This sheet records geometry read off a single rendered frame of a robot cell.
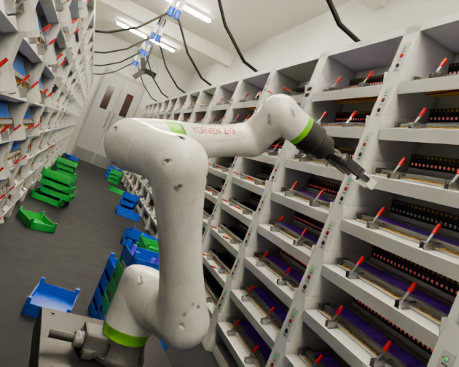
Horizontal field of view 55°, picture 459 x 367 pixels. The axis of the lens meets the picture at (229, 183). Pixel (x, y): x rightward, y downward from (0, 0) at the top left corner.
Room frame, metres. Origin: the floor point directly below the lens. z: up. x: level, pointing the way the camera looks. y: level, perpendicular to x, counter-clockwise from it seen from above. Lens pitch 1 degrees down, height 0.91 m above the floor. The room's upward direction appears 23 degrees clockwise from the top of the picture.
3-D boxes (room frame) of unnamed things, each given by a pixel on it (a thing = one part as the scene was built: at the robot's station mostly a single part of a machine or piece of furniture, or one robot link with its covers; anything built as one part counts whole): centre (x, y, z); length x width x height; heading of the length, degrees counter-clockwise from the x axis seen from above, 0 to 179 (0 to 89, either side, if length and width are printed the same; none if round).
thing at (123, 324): (1.16, 0.09, 0.51); 0.16 x 0.13 x 0.19; 51
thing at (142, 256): (1.97, 0.16, 0.44); 0.30 x 0.20 x 0.08; 116
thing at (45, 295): (2.11, 0.57, 0.04); 0.30 x 0.20 x 0.08; 13
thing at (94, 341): (1.14, 0.15, 0.39); 0.26 x 0.15 x 0.06; 112
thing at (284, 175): (2.44, -0.30, 0.88); 0.20 x 0.09 x 1.75; 109
